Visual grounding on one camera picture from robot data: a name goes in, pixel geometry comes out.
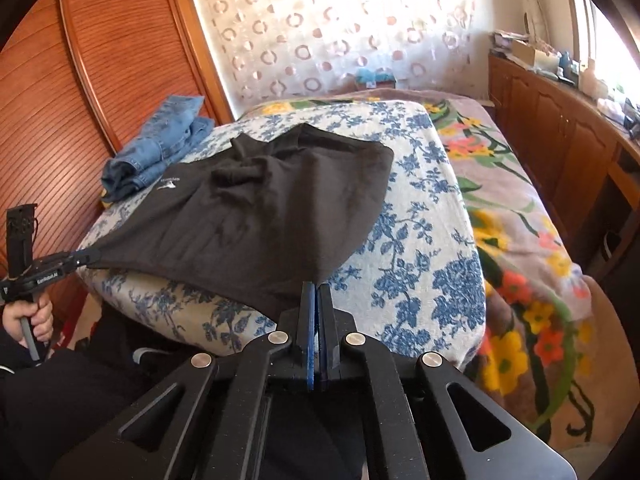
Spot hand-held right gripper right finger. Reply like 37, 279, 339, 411
316, 282, 578, 480

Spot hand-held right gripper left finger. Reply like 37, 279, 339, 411
50, 282, 317, 480

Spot black pants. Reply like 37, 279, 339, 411
90, 122, 396, 318

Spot person's left hand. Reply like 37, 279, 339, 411
2, 295, 54, 349

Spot blue jeans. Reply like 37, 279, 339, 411
100, 94, 216, 206

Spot blue floral blanket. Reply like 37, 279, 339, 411
82, 100, 488, 368

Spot person's dark clothing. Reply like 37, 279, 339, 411
0, 305, 361, 480

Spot colourful flower blanket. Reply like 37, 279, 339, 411
240, 87, 598, 441

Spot teal box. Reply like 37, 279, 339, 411
352, 67, 396, 92

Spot white curtain with circles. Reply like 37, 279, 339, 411
190, 0, 493, 111

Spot wooden cabinet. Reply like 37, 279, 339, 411
487, 52, 640, 281

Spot cardboard box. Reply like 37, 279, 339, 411
510, 40, 561, 72

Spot pile of small clutter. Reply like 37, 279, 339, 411
490, 30, 640, 138

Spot window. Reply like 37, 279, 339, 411
565, 0, 640, 101

